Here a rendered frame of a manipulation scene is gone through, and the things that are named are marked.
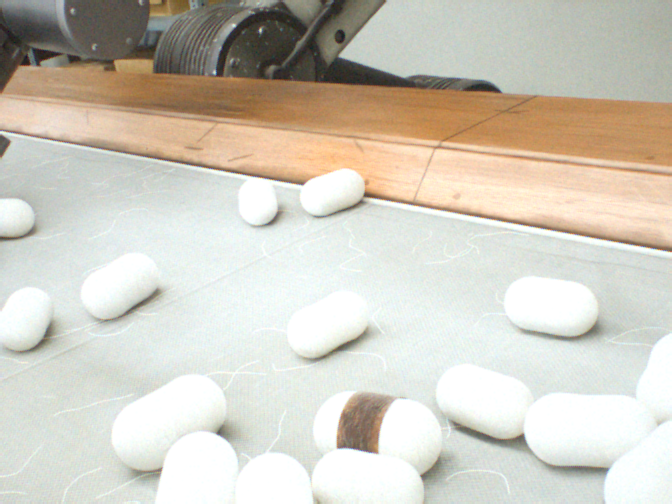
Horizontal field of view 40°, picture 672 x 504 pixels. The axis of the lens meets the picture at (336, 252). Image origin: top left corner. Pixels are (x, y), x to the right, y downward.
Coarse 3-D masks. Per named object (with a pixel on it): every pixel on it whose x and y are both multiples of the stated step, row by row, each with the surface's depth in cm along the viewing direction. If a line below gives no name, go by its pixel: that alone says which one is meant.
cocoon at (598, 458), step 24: (552, 408) 24; (576, 408) 24; (600, 408) 24; (624, 408) 24; (528, 432) 24; (552, 432) 24; (576, 432) 24; (600, 432) 23; (624, 432) 23; (648, 432) 23; (552, 456) 24; (576, 456) 24; (600, 456) 24
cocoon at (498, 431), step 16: (464, 368) 27; (480, 368) 27; (448, 384) 27; (464, 384) 26; (480, 384) 26; (496, 384) 26; (512, 384) 26; (448, 400) 27; (464, 400) 26; (480, 400) 26; (496, 400) 25; (512, 400) 25; (528, 400) 26; (448, 416) 27; (464, 416) 26; (480, 416) 26; (496, 416) 25; (512, 416) 25; (496, 432) 26; (512, 432) 26
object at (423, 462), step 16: (336, 400) 26; (400, 400) 25; (320, 416) 26; (336, 416) 25; (384, 416) 25; (400, 416) 25; (416, 416) 25; (432, 416) 25; (320, 432) 26; (336, 432) 25; (384, 432) 24; (400, 432) 24; (416, 432) 24; (432, 432) 25; (320, 448) 26; (336, 448) 25; (384, 448) 24; (400, 448) 24; (416, 448) 24; (432, 448) 25; (416, 464) 24; (432, 464) 25
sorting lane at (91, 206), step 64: (0, 192) 61; (64, 192) 58; (128, 192) 56; (192, 192) 54; (0, 256) 49; (64, 256) 47; (192, 256) 44; (256, 256) 43; (320, 256) 41; (384, 256) 40; (448, 256) 39; (512, 256) 38; (576, 256) 37; (640, 256) 36; (64, 320) 40; (128, 320) 38; (192, 320) 37; (256, 320) 36; (384, 320) 34; (448, 320) 34; (640, 320) 31; (0, 384) 35; (64, 384) 34; (128, 384) 33; (256, 384) 32; (320, 384) 31; (384, 384) 30; (576, 384) 28; (0, 448) 31; (64, 448) 30; (256, 448) 28; (448, 448) 26; (512, 448) 26
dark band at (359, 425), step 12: (360, 396) 26; (372, 396) 25; (384, 396) 25; (396, 396) 26; (348, 408) 25; (360, 408) 25; (372, 408) 25; (384, 408) 25; (348, 420) 25; (360, 420) 25; (372, 420) 25; (348, 432) 25; (360, 432) 25; (372, 432) 25; (336, 444) 25; (348, 444) 25; (360, 444) 25; (372, 444) 25
